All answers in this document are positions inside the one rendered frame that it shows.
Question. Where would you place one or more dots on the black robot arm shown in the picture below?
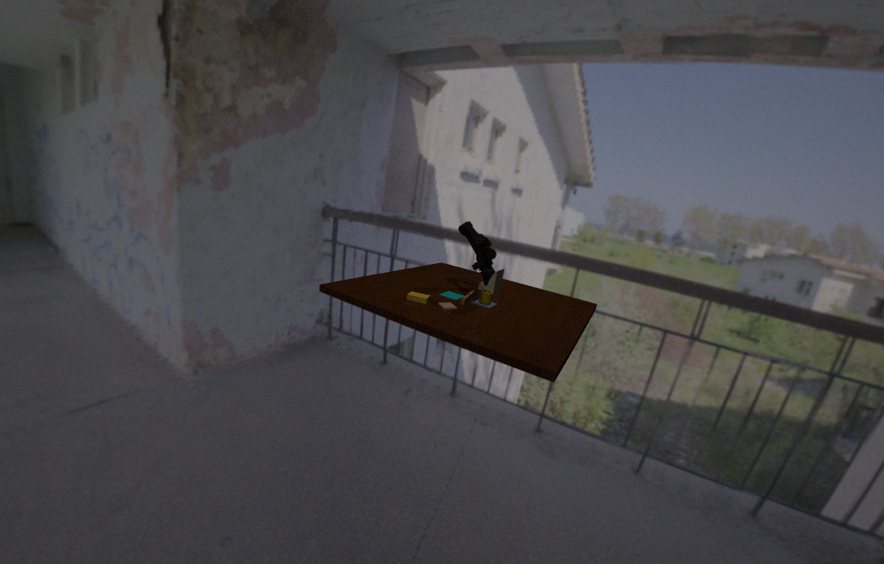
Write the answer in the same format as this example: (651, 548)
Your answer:
(480, 243)

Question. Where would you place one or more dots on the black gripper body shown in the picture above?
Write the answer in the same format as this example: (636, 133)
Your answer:
(487, 267)

